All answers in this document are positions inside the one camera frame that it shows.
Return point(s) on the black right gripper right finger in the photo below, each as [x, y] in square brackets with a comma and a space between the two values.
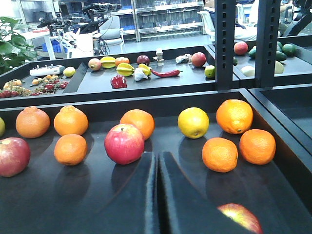
[182, 209]

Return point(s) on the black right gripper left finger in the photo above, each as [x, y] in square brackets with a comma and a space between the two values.
[132, 210]

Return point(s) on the red apple front middle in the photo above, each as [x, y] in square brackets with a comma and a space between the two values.
[242, 216]

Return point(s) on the red apple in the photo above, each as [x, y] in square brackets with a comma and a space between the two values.
[124, 144]
[14, 156]
[242, 216]

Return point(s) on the small orange right pair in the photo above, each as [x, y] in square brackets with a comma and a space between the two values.
[220, 154]

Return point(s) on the black wood produce stand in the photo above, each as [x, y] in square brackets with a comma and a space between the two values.
[50, 198]

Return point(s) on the small orange centre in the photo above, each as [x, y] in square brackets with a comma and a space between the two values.
[70, 149]

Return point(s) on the yellow round pear right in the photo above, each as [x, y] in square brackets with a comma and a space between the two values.
[193, 122]

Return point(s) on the orange behind middle apple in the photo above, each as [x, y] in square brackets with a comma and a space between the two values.
[140, 119]

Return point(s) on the small orange rightmost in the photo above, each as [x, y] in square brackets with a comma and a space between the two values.
[257, 146]

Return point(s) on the large orange far right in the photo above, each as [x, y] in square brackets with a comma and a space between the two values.
[234, 116]

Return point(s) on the orange with knob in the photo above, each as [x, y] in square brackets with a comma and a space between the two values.
[32, 122]
[70, 120]

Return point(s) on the red bell pepper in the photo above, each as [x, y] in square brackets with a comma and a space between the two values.
[118, 81]

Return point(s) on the red apple far left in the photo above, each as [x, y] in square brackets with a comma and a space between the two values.
[14, 156]

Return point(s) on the orange with knob left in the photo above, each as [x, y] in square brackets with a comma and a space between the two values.
[32, 122]

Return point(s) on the white garlic bulb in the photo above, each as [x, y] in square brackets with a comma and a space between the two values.
[139, 74]

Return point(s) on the black upper display tray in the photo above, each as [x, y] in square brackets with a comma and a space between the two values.
[66, 81]

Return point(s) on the red chili pepper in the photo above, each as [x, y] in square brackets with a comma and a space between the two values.
[173, 73]

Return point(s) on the yellow starfruit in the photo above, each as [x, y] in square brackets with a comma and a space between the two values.
[125, 69]

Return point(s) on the yellow pear front left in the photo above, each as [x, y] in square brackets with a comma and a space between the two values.
[2, 127]

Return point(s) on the white handheld device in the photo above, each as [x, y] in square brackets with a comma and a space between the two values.
[47, 70]

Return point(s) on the potted green plant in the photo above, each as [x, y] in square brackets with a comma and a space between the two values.
[14, 48]

